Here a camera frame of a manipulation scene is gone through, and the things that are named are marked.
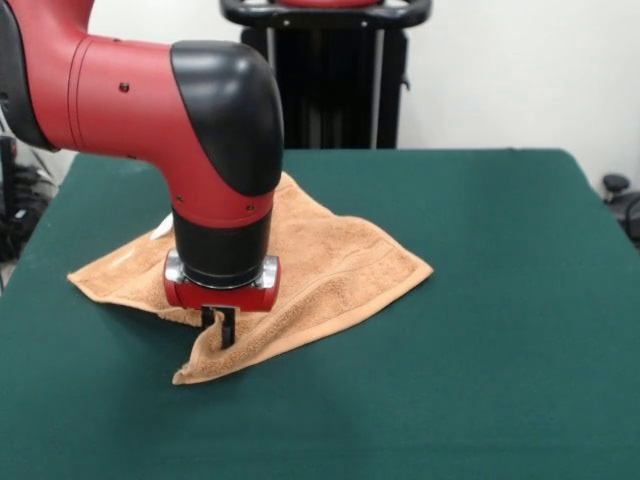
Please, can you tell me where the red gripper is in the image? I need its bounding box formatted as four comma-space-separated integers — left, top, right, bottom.
163, 249, 282, 351

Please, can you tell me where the black cable bundle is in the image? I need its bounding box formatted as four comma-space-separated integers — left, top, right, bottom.
13, 163, 59, 221

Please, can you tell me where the tan terry towel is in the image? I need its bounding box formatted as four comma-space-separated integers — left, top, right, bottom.
67, 172, 435, 386

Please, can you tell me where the black office chair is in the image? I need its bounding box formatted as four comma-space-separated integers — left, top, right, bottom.
601, 173, 640, 249

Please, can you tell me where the grey cable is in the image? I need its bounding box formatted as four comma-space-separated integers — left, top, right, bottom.
29, 147, 56, 179

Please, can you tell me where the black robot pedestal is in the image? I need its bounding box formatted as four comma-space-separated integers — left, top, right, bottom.
219, 0, 434, 150

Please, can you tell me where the dark green table cloth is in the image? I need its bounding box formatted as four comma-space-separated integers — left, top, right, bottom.
0, 148, 640, 480

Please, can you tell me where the black box device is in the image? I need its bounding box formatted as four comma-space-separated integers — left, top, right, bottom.
0, 137, 19, 261

